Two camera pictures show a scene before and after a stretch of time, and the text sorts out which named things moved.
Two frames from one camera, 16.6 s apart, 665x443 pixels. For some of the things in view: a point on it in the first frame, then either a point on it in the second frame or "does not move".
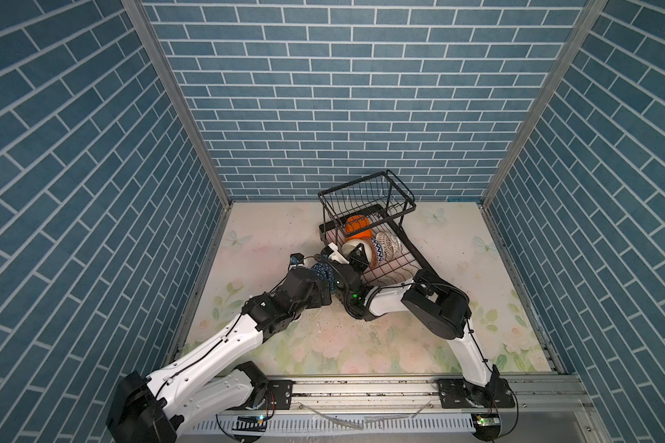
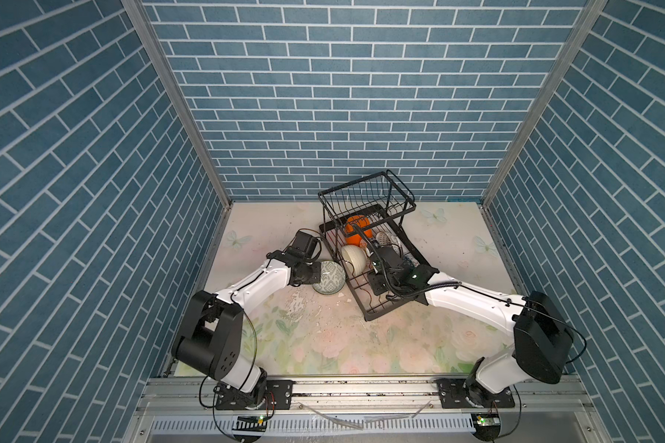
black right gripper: (361, 263) -> (371, 278)
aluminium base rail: (406, 411) does not move
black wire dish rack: (367, 216) does not move
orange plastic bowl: (357, 227) does not move
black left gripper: (319, 298) -> (316, 275)
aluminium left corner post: (170, 82) does not move
